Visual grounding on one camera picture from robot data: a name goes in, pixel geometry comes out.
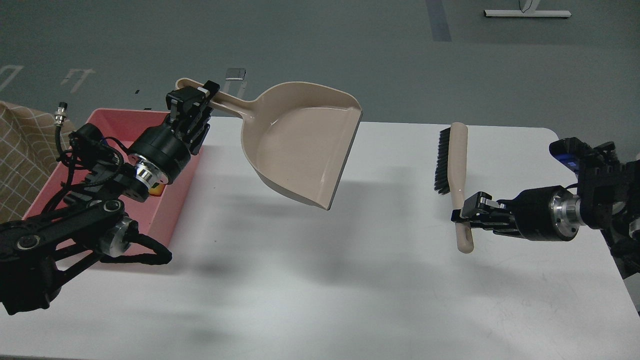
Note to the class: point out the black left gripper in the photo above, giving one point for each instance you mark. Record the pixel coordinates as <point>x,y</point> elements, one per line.
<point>160,153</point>

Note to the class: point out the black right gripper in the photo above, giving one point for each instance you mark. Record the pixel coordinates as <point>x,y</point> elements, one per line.
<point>549,214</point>

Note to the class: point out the beige hand brush black bristles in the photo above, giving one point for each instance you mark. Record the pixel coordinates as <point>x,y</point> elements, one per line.
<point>451,165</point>

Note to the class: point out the yellow green sponge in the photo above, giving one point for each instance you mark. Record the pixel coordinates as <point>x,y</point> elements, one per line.
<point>156,190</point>

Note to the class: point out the beige plastic dustpan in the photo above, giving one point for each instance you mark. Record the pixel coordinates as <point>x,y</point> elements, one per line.
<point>297,136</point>

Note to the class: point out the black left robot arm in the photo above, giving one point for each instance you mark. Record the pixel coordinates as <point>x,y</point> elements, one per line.
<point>26,291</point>

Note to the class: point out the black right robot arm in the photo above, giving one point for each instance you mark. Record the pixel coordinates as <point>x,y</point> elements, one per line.
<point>605,197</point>

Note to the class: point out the pink plastic bin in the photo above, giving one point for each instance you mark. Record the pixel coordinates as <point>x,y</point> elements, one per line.
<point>165,215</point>

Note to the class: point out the silver floor plate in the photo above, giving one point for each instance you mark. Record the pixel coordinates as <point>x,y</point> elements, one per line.
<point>235,74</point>

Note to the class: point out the beige checkered cloth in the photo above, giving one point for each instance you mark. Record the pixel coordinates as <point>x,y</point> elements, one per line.
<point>28,154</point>

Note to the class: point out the white stand base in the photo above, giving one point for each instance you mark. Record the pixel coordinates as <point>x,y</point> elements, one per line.
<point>527,9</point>

